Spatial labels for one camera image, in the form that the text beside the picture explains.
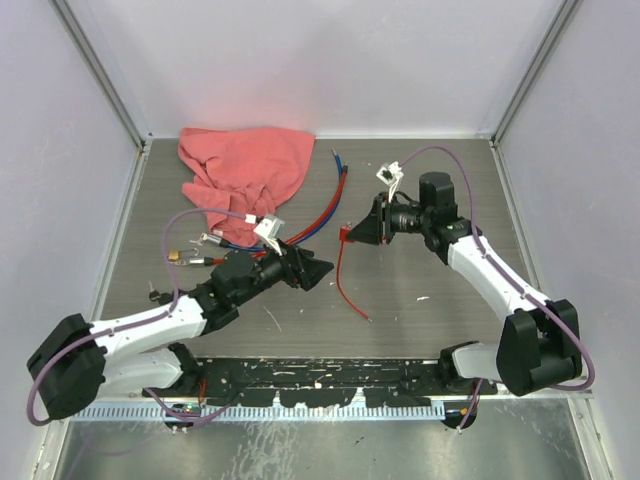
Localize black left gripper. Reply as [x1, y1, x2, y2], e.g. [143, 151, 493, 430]
[234, 237, 332, 306]

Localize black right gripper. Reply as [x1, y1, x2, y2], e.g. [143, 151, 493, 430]
[346, 192, 431, 246]

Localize red cable padlock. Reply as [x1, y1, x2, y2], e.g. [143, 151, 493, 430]
[335, 223, 372, 323]

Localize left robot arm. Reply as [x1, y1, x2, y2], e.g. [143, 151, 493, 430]
[27, 244, 334, 426]

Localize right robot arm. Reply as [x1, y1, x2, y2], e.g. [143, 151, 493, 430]
[345, 164, 582, 396]

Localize pink cloth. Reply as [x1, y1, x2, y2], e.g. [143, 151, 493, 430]
[178, 127, 315, 247]

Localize brass padlock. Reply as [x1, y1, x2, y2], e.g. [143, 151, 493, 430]
[167, 248, 199, 266]

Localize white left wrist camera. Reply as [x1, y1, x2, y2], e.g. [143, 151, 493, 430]
[245, 214, 285, 256]

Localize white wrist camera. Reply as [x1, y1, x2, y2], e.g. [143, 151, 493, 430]
[376, 162, 404, 201]
[245, 214, 285, 256]

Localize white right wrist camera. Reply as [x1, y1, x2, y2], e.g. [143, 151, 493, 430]
[376, 162, 404, 201]

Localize blue cable lock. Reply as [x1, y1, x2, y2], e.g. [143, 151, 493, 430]
[192, 148, 348, 256]

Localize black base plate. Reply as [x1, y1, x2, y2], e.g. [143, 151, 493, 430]
[154, 357, 477, 408]

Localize red cable lock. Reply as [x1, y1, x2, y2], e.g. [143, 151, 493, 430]
[179, 154, 348, 267]

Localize slotted cable duct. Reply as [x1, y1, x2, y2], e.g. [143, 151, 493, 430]
[71, 399, 446, 422]

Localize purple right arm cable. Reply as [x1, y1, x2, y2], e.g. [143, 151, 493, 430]
[399, 145, 596, 431]

